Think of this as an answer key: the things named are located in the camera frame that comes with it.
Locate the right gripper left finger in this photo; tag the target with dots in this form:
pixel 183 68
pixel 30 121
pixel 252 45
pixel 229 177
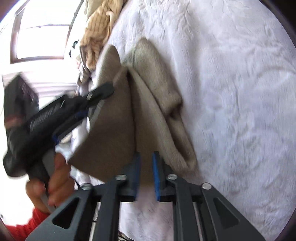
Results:
pixel 92 212

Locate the lavender embossed bedspread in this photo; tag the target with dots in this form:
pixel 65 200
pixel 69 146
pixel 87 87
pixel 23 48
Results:
pixel 234 65

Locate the taupe knit sweater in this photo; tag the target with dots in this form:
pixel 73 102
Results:
pixel 142 115

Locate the wooden framed window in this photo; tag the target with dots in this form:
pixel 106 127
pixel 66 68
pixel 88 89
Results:
pixel 41 30

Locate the person's left hand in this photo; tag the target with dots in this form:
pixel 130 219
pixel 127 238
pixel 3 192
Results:
pixel 60 187

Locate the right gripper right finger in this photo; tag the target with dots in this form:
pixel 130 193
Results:
pixel 200 212

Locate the cream striped garment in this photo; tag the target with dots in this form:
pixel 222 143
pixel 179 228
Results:
pixel 101 17

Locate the red sleeve forearm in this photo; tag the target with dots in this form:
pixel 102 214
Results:
pixel 21 232

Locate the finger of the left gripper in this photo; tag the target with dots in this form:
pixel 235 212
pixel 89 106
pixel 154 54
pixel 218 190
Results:
pixel 73 120
pixel 100 93

